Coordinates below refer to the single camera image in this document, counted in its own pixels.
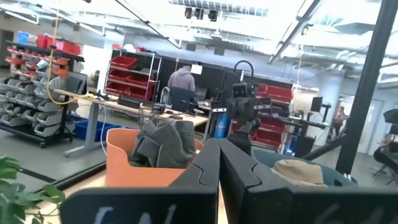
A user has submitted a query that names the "blue floor crate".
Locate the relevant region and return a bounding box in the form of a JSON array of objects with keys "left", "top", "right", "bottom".
[{"left": 67, "top": 119, "right": 123, "bottom": 141}]

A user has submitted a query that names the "dark office chair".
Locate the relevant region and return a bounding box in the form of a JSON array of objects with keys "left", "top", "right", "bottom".
[{"left": 160, "top": 86, "right": 197, "bottom": 114}]

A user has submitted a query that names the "yellow hanging cable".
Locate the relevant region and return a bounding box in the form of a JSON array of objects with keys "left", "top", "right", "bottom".
[{"left": 45, "top": 12, "right": 96, "bottom": 106}]

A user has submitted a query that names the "blue plastic basket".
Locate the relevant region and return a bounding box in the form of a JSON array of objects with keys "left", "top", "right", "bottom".
[{"left": 251, "top": 149, "right": 357, "bottom": 189}]

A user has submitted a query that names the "rack with grey bins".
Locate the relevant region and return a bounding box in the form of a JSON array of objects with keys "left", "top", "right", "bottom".
[{"left": 0, "top": 40, "right": 85, "bottom": 149}]

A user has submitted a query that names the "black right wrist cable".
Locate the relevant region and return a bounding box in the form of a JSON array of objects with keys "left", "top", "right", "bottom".
[{"left": 233, "top": 60, "right": 254, "bottom": 84}]

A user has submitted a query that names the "blue cylinder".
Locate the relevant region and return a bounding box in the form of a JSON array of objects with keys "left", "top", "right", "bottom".
[{"left": 214, "top": 113, "right": 229, "bottom": 139}]

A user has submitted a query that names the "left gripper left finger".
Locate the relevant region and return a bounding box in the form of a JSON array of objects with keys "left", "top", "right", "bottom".
[{"left": 60, "top": 138, "right": 221, "bottom": 224}]

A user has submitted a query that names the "orange plastic basket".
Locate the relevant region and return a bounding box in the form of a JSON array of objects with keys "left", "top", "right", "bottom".
[{"left": 104, "top": 128, "right": 205, "bottom": 188}]

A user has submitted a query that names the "green leafy plant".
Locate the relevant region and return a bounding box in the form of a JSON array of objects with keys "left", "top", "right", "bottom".
[{"left": 0, "top": 154, "right": 67, "bottom": 224}]

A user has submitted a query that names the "wooden top desk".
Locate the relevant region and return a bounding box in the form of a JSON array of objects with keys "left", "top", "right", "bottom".
[{"left": 52, "top": 88, "right": 210, "bottom": 159}]

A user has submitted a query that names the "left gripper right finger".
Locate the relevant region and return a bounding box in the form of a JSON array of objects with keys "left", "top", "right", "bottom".
[{"left": 219, "top": 139, "right": 398, "bottom": 224}]

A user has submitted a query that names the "beige cap hat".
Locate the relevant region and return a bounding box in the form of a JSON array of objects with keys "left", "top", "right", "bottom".
[{"left": 270, "top": 159, "right": 329, "bottom": 188}]

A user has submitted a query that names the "black box device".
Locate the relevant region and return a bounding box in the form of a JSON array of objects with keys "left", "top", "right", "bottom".
[{"left": 117, "top": 96, "right": 142, "bottom": 110}]

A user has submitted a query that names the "small black monitor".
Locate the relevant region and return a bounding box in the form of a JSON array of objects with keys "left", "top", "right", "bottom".
[{"left": 310, "top": 96, "right": 325, "bottom": 113}]

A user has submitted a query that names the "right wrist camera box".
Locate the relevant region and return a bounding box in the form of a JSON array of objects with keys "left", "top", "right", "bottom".
[{"left": 232, "top": 82, "right": 256, "bottom": 99}]

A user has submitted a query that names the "black aluminium rig frame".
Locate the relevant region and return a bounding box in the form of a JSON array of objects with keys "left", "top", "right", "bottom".
[{"left": 113, "top": 0, "right": 398, "bottom": 175}]

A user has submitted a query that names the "small blue bin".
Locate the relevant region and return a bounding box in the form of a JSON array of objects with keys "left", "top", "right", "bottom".
[{"left": 17, "top": 30, "right": 30, "bottom": 45}]

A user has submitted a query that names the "rack with red bins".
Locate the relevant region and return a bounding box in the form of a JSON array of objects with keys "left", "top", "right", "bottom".
[
  {"left": 231, "top": 82, "right": 295, "bottom": 149},
  {"left": 104, "top": 48, "right": 163, "bottom": 102}
]

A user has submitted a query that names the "person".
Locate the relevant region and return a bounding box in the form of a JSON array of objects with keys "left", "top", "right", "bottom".
[
  {"left": 334, "top": 106, "right": 348, "bottom": 136},
  {"left": 167, "top": 64, "right": 197, "bottom": 93},
  {"left": 374, "top": 133, "right": 398, "bottom": 170}
]

